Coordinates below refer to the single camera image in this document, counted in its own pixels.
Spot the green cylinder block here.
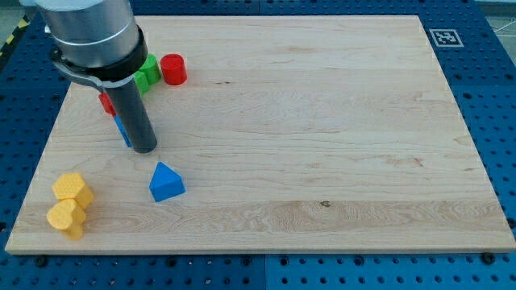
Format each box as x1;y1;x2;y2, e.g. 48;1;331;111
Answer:
139;53;161;85

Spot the white fiducial marker tag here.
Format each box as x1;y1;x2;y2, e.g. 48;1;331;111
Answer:
430;28;464;48

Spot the blue triangle block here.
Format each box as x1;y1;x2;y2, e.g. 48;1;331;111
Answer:
149;161;186;202

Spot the yellow heart block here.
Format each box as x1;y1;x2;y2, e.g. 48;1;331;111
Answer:
46;199;86;240

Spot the wooden board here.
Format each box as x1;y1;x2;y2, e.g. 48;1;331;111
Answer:
6;15;515;255

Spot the yellow hexagon block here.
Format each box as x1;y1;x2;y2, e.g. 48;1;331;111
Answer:
52;172;94;209

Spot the black flange ring with bracket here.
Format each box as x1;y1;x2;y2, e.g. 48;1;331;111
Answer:
49;25;148;89

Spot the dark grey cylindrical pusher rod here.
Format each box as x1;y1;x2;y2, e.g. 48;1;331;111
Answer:
103;77;157;154

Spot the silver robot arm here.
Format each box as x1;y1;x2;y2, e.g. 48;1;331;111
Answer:
20;0;157;153

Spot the red cylinder block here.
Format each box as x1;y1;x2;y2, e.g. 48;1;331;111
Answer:
160;54;188;85

